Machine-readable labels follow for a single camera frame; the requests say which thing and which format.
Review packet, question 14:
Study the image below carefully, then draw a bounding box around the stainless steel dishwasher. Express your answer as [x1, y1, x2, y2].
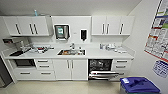
[87, 58, 120, 82]

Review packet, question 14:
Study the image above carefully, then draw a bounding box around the chrome faucet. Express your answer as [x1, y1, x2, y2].
[69, 42, 77, 51]

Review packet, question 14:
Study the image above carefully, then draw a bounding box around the black soap dispenser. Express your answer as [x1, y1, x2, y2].
[79, 28, 89, 42]

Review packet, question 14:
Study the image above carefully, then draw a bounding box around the stainless steel sink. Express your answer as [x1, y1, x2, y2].
[57, 48, 87, 57]

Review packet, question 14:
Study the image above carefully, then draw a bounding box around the blue dish soap bottle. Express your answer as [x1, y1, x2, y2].
[99, 42, 104, 50]

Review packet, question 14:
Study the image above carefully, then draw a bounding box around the container with orange sponge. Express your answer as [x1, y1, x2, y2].
[62, 50, 71, 55]

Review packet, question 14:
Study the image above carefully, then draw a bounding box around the stack of white plates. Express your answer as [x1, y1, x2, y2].
[105, 43, 118, 52]

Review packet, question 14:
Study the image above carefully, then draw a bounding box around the steel paper towel dispenser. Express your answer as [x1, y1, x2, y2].
[53, 23, 71, 42]

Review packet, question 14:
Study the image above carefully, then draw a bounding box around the white two-door base cabinet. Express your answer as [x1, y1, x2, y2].
[53, 58, 89, 81]

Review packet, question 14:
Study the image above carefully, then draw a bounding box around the white drawer unit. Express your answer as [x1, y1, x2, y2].
[111, 58, 135, 79]
[11, 58, 57, 82]

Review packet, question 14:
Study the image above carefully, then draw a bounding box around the blue spray bottle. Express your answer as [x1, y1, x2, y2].
[33, 9, 39, 18]

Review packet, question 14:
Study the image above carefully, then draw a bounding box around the black built-in microwave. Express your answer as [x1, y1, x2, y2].
[11, 58, 37, 68]

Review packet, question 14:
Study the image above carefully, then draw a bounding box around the blue recycling bin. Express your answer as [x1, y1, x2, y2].
[119, 76, 162, 94]

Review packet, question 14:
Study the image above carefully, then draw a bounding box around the dark coffee machine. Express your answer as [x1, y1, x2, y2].
[2, 37, 31, 57]

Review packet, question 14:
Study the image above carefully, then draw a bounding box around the blue recycling sign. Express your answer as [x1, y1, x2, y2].
[152, 59, 168, 79]

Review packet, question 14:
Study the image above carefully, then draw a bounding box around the black cabinet door handle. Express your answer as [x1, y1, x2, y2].
[101, 22, 105, 35]
[119, 22, 125, 35]
[105, 22, 110, 35]

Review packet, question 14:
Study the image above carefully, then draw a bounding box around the wall notice board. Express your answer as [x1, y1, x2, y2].
[143, 0, 168, 64]

